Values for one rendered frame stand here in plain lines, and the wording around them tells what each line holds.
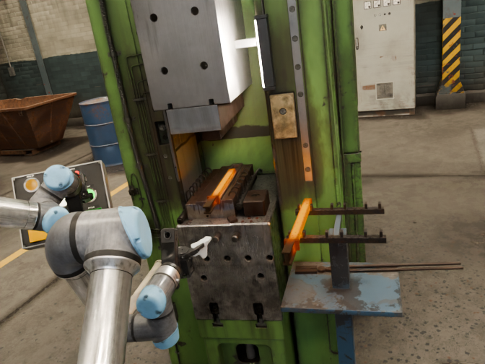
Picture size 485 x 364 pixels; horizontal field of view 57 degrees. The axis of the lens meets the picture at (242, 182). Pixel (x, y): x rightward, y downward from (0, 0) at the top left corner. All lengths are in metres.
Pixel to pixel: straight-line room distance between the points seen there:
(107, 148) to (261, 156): 4.37
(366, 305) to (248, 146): 0.97
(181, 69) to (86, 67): 8.12
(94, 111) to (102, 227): 5.33
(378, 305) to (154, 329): 0.74
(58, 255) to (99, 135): 5.34
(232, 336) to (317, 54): 1.20
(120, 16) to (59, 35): 8.17
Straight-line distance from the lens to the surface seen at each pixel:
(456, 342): 2.56
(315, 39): 1.68
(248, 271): 1.79
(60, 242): 1.00
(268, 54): 1.66
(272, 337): 1.97
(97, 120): 6.27
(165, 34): 1.64
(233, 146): 2.16
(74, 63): 9.89
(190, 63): 1.62
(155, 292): 1.20
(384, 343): 2.51
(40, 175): 1.88
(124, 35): 1.86
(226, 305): 1.91
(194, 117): 1.65
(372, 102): 6.87
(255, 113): 2.09
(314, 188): 1.81
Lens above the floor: 1.64
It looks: 20 degrees down
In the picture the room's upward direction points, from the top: 9 degrees counter-clockwise
